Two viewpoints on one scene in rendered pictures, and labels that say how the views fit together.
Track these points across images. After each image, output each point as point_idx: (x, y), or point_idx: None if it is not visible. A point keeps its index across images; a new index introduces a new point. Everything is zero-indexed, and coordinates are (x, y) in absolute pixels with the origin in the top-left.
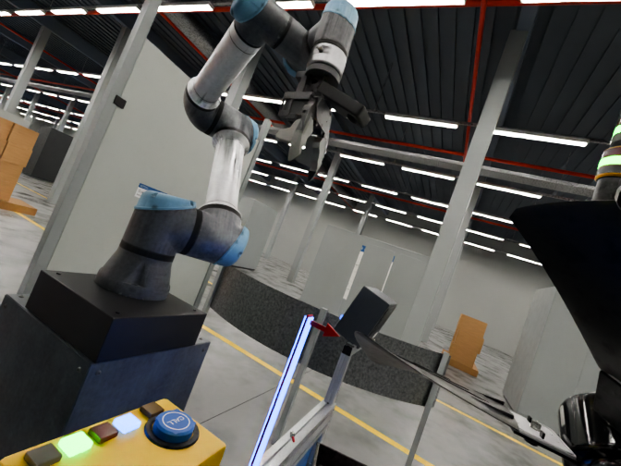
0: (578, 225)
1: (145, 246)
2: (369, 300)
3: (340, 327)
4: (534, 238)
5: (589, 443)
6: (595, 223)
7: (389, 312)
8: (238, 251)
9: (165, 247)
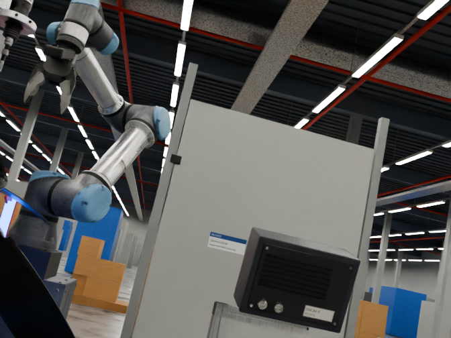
0: None
1: (23, 207)
2: (251, 242)
3: (235, 291)
4: None
5: None
6: None
7: (301, 259)
8: (81, 201)
9: (34, 206)
